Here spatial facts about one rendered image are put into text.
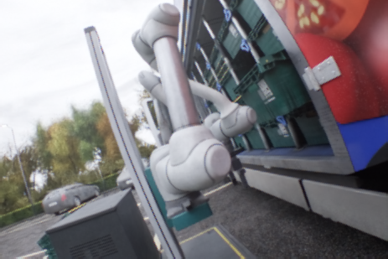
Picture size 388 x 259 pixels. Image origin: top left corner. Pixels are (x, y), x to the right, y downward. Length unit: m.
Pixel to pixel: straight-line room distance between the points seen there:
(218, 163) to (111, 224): 0.51
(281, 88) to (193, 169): 0.51
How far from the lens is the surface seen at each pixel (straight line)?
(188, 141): 0.61
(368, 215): 1.00
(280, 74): 0.89
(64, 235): 0.96
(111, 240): 0.90
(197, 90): 0.89
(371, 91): 0.70
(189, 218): 0.80
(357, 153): 0.84
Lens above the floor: 0.95
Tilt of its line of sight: 8 degrees up
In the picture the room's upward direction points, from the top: 23 degrees counter-clockwise
